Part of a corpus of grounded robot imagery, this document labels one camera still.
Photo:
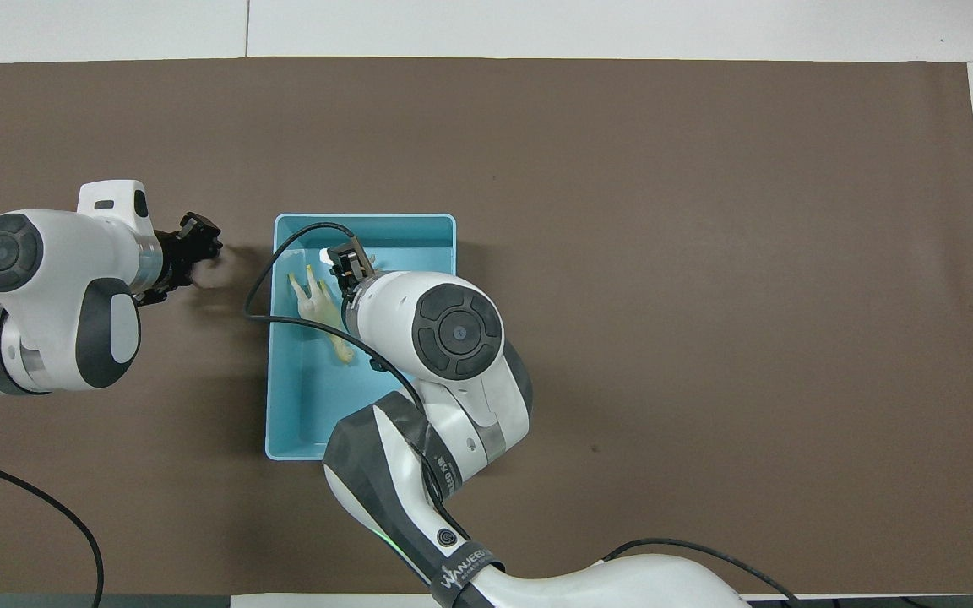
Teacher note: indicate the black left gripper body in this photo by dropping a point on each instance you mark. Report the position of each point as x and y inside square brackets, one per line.
[172, 262]

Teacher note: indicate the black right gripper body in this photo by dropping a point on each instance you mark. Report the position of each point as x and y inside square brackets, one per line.
[353, 266]

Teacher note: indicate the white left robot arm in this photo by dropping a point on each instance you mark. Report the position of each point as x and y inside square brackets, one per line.
[56, 253]

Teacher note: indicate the light blue storage box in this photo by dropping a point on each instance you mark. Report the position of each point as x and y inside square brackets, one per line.
[301, 405]

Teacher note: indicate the brown table mat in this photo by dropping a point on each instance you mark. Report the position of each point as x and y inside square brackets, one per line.
[706, 253]

